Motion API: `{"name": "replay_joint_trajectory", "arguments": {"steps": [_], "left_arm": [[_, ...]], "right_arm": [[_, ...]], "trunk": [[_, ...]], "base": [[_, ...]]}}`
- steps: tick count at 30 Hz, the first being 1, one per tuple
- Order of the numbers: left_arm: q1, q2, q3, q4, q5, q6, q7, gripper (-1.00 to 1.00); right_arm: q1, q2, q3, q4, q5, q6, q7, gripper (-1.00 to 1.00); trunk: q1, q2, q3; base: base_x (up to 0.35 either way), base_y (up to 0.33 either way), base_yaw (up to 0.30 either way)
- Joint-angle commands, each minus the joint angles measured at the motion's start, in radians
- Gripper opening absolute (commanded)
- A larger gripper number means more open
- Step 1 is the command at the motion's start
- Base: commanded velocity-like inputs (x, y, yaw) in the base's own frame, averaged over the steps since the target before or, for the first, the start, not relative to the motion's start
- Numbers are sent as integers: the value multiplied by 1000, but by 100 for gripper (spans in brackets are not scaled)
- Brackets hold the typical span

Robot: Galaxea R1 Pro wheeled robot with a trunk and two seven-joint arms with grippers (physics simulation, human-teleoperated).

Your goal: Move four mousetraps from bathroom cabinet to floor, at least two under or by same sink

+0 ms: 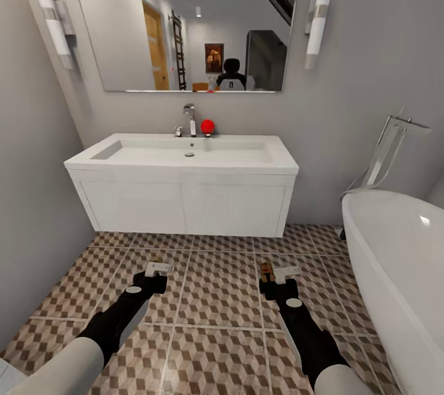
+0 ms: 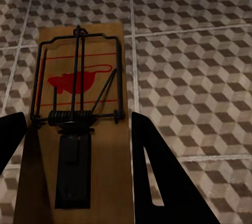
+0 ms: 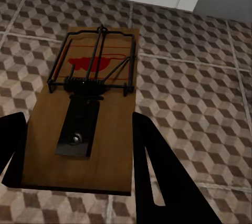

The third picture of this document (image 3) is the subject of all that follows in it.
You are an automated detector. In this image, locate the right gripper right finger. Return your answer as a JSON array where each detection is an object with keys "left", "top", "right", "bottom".
[{"left": 132, "top": 112, "right": 222, "bottom": 224}]

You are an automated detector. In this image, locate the mousetrap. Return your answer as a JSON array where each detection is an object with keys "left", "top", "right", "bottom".
[{"left": 1, "top": 24, "right": 140, "bottom": 197}]

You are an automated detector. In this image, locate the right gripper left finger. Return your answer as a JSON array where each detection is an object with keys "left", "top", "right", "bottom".
[{"left": 0, "top": 112, "right": 27, "bottom": 175}]

